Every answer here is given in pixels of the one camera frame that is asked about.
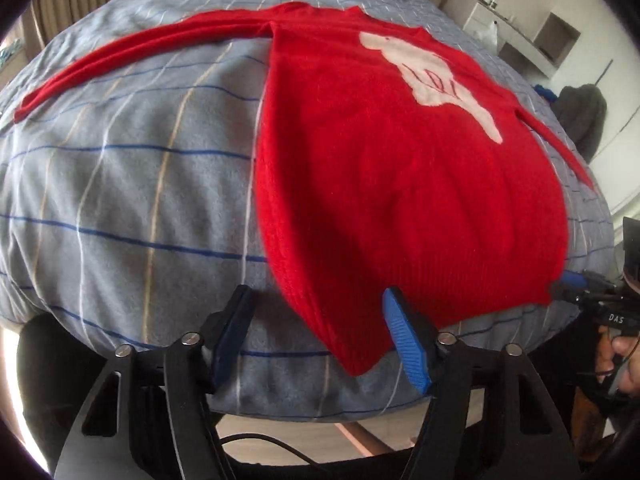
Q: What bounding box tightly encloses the white desk unit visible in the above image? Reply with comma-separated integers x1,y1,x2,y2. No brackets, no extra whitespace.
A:
439,0,580,80

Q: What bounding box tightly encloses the dark green jacket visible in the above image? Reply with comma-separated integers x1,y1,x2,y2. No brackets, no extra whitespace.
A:
551,84,608,164

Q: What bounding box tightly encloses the blue cloth on chair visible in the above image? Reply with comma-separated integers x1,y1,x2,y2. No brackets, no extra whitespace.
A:
534,84,558,104

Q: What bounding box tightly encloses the blue plaid duvet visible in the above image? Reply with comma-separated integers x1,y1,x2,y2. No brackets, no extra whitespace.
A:
1,0,614,422

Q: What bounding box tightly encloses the black cable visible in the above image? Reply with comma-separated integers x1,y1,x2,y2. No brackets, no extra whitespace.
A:
217,431,321,467

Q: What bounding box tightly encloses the person's right hand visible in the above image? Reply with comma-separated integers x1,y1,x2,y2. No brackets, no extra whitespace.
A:
596,324,640,399

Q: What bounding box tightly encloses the white plastic bag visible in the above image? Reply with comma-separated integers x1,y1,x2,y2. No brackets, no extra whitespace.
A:
475,21,499,55

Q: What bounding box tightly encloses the red knit sweater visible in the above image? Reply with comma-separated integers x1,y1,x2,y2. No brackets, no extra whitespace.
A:
14,2,592,376

